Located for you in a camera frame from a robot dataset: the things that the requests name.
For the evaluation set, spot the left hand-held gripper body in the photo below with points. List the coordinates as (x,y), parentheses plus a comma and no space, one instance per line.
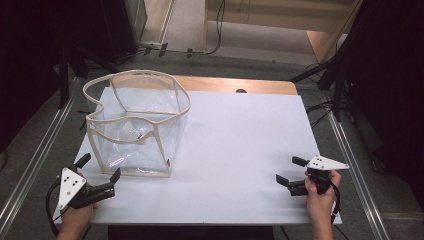
(70,186)

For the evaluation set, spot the black cabinet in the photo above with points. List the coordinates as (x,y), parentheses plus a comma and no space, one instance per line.
(120,30)

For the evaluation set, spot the wooden table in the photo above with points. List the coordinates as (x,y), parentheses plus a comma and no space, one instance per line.
(216,84)

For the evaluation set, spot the black stand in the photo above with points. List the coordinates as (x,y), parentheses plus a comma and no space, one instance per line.
(338,86)
(63,80)

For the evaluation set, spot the light wooden shelf unit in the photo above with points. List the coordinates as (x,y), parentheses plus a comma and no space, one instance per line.
(266,23)

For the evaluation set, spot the person's dark clothing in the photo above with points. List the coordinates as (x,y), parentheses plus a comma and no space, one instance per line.
(191,233)

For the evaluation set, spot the metal floor rail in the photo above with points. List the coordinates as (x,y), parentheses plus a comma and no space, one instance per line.
(356,173)
(36,160)

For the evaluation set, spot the dark table grommet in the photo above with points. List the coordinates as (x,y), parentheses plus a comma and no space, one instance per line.
(241,90)

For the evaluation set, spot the clear bag with beige trim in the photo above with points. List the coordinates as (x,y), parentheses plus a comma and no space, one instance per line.
(143,100)

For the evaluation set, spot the person's right hand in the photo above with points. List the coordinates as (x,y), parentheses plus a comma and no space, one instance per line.
(320,208)

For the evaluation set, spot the white board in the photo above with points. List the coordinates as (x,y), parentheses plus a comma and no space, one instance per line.
(240,133)

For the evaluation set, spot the person's left hand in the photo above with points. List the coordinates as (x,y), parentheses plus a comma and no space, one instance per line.
(76,220)

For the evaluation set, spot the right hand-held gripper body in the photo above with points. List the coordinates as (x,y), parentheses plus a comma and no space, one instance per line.
(325,163)

